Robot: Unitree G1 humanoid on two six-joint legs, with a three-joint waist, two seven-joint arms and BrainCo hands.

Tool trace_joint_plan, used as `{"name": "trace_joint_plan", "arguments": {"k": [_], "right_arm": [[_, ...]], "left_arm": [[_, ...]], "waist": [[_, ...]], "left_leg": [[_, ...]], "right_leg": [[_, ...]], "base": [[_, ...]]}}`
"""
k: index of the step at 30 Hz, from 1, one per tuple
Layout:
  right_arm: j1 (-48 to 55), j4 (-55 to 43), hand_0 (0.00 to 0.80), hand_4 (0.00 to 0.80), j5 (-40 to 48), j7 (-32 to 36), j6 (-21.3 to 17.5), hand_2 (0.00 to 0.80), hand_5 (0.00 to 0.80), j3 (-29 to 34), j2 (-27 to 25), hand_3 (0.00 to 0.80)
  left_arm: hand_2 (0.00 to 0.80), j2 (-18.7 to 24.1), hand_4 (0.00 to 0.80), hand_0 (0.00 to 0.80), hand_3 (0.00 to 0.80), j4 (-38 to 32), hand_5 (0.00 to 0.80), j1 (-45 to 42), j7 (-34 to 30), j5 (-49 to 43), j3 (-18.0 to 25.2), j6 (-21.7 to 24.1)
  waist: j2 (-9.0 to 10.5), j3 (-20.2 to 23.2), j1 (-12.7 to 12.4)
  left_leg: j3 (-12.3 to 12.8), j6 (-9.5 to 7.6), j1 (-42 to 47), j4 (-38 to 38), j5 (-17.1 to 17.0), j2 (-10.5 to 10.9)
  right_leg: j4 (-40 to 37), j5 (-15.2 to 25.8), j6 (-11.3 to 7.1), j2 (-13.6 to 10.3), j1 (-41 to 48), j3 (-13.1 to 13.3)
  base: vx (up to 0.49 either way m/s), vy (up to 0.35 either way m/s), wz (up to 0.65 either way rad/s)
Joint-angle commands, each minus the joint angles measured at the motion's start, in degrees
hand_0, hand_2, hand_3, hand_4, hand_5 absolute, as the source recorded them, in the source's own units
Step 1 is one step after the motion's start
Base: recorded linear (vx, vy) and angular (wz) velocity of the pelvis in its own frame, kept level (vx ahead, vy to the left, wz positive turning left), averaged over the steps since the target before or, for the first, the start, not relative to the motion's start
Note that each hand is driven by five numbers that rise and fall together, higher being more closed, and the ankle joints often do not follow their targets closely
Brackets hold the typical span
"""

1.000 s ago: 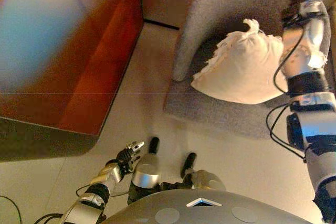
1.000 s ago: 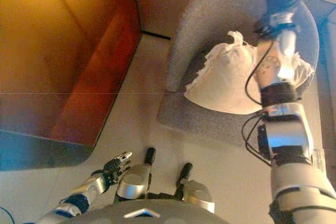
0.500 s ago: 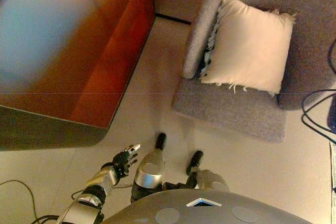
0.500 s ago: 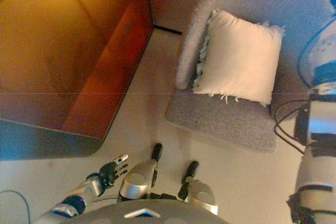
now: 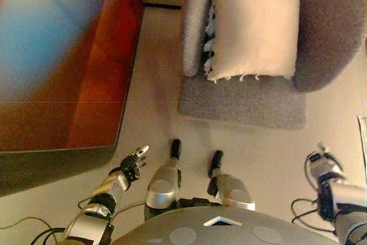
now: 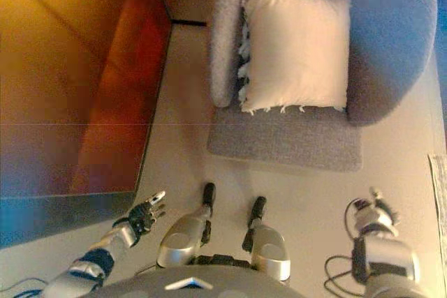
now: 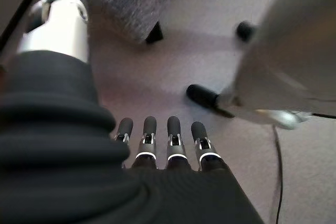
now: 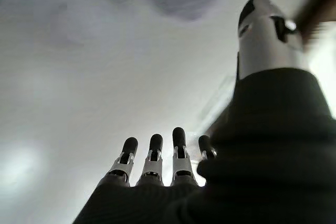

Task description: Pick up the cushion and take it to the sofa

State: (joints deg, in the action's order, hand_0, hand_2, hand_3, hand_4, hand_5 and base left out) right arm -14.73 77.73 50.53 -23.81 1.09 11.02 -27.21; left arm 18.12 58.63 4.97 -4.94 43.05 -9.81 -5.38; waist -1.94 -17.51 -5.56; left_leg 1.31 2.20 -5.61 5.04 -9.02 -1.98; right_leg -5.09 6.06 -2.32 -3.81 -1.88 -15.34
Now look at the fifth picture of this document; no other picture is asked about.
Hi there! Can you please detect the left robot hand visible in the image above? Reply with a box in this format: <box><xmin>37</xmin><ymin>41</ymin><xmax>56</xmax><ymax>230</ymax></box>
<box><xmin>119</xmin><ymin>145</ymin><xmax>150</xmax><ymax>182</ymax></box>

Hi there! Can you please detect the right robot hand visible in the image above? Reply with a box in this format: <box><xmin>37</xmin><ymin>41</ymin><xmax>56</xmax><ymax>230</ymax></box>
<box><xmin>317</xmin><ymin>142</ymin><xmax>336</xmax><ymax>162</ymax></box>

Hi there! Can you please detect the white fringed cushion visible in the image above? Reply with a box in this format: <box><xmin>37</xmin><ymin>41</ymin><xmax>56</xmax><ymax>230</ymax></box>
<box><xmin>202</xmin><ymin>0</ymin><xmax>302</xmax><ymax>83</ymax></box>

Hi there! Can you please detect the silver left robot leg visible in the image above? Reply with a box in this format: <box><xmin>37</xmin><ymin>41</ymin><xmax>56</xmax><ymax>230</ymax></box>
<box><xmin>144</xmin><ymin>138</ymin><xmax>183</xmax><ymax>220</ymax></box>

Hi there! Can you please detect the silver robot leg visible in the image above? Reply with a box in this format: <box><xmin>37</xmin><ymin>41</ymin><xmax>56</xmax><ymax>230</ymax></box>
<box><xmin>144</xmin><ymin>138</ymin><xmax>183</xmax><ymax>220</ymax></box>
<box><xmin>206</xmin><ymin>149</ymin><xmax>256</xmax><ymax>212</ymax></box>

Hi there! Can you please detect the gray fabric armchair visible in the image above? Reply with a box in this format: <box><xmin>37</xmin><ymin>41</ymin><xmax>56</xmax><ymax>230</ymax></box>
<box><xmin>177</xmin><ymin>0</ymin><xmax>365</xmax><ymax>130</ymax></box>

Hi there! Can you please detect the silver robot torso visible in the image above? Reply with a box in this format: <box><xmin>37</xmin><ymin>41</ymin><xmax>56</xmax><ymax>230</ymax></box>
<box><xmin>110</xmin><ymin>197</ymin><xmax>341</xmax><ymax>245</ymax></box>

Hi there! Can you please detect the silver right robot leg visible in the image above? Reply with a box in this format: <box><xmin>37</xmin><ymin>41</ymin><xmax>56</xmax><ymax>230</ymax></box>
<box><xmin>206</xmin><ymin>149</ymin><xmax>256</xmax><ymax>212</ymax></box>

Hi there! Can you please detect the glossy reflective cabinet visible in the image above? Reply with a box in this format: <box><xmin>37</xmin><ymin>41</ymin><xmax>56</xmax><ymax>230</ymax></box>
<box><xmin>0</xmin><ymin>0</ymin><xmax>146</xmax><ymax>197</ymax></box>

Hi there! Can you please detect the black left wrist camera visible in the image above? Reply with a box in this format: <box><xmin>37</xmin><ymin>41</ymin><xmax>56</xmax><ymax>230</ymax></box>
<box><xmin>126</xmin><ymin>169</ymin><xmax>142</xmax><ymax>183</ymax></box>

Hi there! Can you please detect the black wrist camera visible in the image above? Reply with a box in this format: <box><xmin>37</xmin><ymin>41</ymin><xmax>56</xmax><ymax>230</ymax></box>
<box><xmin>306</xmin><ymin>152</ymin><xmax>321</xmax><ymax>164</ymax></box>
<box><xmin>126</xmin><ymin>169</ymin><xmax>142</xmax><ymax>183</ymax></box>

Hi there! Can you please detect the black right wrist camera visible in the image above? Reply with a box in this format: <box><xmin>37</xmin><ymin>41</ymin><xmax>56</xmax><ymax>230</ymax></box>
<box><xmin>306</xmin><ymin>152</ymin><xmax>321</xmax><ymax>164</ymax></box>

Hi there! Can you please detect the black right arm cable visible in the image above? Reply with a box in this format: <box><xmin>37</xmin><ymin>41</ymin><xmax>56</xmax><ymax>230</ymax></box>
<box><xmin>291</xmin><ymin>153</ymin><xmax>336</xmax><ymax>233</ymax></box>

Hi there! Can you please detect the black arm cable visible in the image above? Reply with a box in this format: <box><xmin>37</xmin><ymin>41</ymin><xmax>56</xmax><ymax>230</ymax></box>
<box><xmin>30</xmin><ymin>197</ymin><xmax>97</xmax><ymax>245</ymax></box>
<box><xmin>291</xmin><ymin>153</ymin><xmax>336</xmax><ymax>233</ymax></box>

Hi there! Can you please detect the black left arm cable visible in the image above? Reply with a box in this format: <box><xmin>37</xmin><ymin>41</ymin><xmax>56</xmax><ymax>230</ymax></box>
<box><xmin>30</xmin><ymin>197</ymin><xmax>97</xmax><ymax>245</ymax></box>

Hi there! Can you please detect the thin gray floor cable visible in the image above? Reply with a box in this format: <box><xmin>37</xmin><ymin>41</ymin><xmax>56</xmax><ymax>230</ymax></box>
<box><xmin>0</xmin><ymin>216</ymin><xmax>60</xmax><ymax>243</ymax></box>

